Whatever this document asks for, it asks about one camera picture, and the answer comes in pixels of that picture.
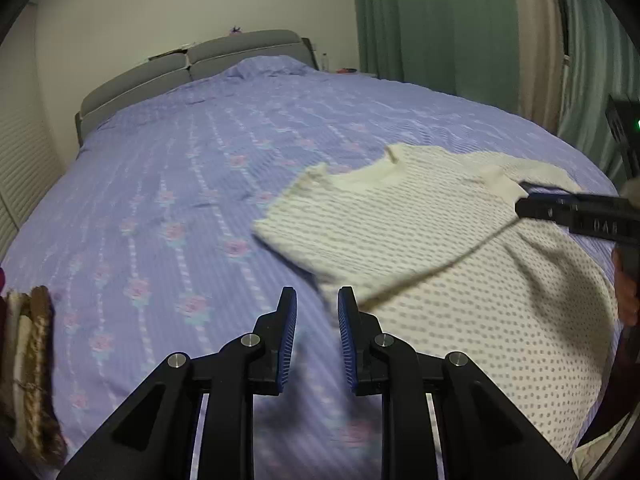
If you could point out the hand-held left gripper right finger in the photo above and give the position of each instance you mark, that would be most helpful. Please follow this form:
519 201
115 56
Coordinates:
345 330

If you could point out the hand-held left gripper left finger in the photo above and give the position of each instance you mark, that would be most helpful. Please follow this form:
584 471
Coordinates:
289 330

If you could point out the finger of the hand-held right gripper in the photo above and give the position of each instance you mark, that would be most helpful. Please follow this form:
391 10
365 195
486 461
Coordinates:
542 208
550 188

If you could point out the white dotted knit garment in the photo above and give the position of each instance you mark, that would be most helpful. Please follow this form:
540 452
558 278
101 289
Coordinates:
425 210

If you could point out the person's right hand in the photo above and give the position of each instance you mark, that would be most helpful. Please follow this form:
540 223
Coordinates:
627 290

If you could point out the narrow green curtain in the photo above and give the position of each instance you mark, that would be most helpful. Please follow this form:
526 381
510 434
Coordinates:
595 60

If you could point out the beige curtain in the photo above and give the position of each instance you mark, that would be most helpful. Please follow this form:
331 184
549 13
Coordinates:
540 45

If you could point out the bed with purple floral sheet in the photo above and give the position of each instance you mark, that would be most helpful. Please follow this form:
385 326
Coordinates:
200 185

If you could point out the wide green curtain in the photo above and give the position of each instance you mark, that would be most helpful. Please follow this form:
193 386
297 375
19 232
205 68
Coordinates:
435 25

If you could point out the white nightstand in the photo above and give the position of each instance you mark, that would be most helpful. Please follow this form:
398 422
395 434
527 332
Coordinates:
362 74

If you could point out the small red item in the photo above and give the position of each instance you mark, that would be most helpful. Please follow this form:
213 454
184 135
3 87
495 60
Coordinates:
347 69

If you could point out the brown striped folded garment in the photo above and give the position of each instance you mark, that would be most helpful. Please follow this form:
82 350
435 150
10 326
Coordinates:
40 360

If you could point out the beige folded garment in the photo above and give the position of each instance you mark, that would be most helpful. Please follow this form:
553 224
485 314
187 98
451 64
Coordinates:
17 360

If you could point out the grey padded headboard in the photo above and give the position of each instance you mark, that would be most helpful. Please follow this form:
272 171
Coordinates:
150 77

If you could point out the dark red folded garment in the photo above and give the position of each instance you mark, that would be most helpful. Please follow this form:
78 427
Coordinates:
1 277

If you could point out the small purple toy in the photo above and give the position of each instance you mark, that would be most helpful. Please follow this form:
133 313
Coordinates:
235 30

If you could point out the white louvered wardrobe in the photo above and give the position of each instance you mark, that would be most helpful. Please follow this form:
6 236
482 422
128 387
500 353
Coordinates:
25 160

